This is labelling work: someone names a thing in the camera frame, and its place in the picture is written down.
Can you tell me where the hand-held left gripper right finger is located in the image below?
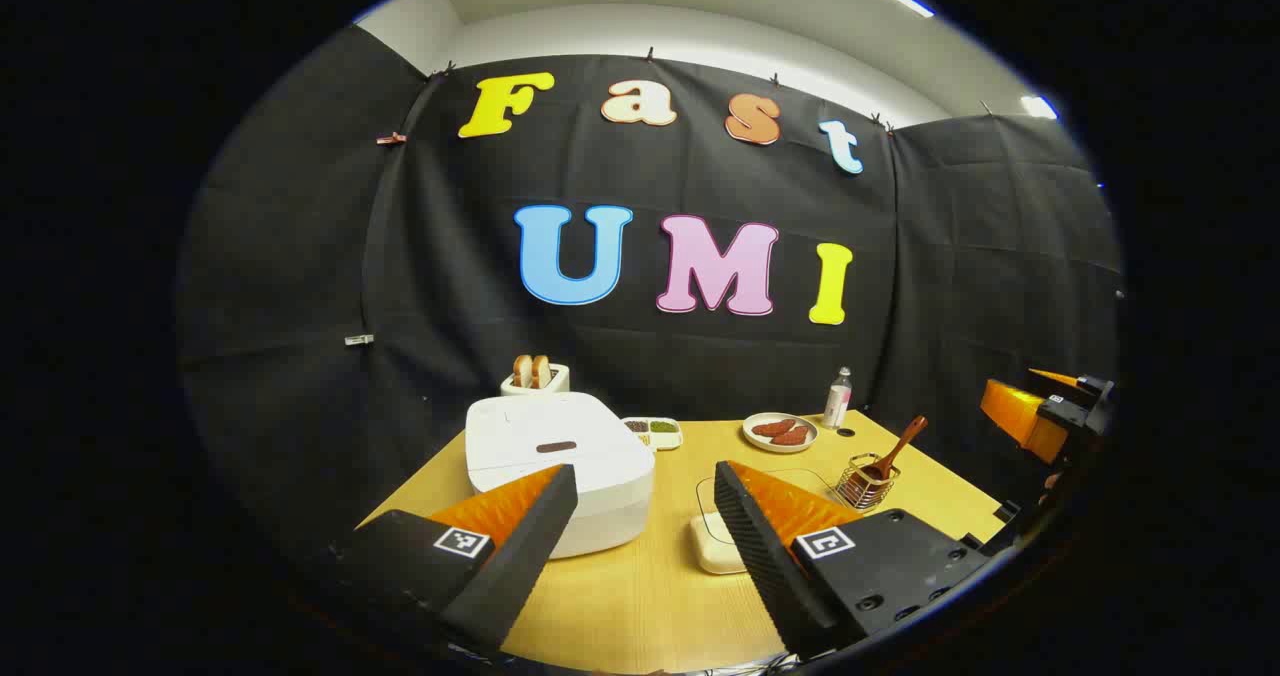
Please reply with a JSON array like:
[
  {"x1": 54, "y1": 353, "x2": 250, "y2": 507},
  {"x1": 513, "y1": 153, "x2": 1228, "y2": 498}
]
[{"x1": 712, "y1": 460, "x2": 991, "y2": 660}]

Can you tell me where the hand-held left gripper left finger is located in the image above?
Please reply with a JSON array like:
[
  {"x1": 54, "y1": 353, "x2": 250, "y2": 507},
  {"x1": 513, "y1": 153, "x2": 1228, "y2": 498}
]
[{"x1": 335, "y1": 463, "x2": 581, "y2": 657}]

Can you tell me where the brown wooden spoon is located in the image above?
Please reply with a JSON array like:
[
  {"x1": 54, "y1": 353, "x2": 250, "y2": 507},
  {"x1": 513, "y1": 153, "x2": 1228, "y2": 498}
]
[{"x1": 858, "y1": 416, "x2": 929, "y2": 484}]

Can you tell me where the metal wire chopstick holder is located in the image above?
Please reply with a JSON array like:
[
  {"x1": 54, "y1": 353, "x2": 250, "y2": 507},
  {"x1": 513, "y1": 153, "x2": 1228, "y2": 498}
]
[{"x1": 835, "y1": 453, "x2": 901, "y2": 512}]

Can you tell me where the white rice cooker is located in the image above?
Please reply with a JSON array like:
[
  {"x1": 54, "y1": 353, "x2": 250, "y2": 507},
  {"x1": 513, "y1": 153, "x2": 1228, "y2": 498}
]
[{"x1": 465, "y1": 392, "x2": 657, "y2": 560}]

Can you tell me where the clear plastic container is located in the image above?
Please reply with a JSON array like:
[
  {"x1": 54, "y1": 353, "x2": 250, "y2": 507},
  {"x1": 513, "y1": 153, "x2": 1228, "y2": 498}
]
[{"x1": 693, "y1": 469, "x2": 851, "y2": 575}]

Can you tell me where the white round plate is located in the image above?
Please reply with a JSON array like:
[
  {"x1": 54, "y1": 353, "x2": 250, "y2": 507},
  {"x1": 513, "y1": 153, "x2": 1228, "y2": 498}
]
[{"x1": 742, "y1": 412, "x2": 820, "y2": 455}]

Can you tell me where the white divided bean dish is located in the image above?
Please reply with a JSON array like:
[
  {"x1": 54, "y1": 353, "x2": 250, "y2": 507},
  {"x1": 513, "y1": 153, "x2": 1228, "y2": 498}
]
[{"x1": 621, "y1": 416, "x2": 684, "y2": 452}]

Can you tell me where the white toaster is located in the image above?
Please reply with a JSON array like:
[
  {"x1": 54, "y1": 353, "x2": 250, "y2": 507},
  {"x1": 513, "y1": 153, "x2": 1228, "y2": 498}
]
[{"x1": 500, "y1": 361, "x2": 571, "y2": 397}]

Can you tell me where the small pink label bottle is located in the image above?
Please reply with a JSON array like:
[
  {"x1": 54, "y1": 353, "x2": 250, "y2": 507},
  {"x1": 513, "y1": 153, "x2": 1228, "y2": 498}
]
[{"x1": 823, "y1": 367, "x2": 854, "y2": 429}]

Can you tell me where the black backdrop cloth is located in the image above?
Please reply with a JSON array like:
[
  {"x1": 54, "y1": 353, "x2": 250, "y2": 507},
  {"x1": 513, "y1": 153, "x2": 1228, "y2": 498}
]
[{"x1": 178, "y1": 26, "x2": 1123, "y2": 557}]

